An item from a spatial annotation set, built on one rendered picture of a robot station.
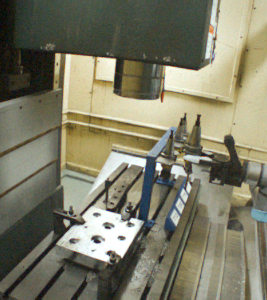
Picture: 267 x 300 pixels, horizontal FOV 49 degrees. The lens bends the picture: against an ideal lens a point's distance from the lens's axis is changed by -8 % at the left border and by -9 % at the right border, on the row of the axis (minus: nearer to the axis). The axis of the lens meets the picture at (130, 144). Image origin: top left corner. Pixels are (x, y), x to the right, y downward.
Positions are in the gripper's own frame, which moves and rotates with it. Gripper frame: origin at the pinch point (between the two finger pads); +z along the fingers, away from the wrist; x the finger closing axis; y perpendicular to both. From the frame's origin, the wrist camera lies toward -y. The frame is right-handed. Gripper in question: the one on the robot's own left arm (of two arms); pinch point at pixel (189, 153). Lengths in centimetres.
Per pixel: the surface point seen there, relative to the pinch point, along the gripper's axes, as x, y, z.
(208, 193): 84, 55, -10
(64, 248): -24, 35, 32
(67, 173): 94, 72, 96
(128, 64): -7.9, -26.0, 21.3
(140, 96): -7.1, -16.8, 16.7
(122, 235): -7.7, 34.1, 16.7
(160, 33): -12.5, -36.4, 11.6
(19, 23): -12, -36, 59
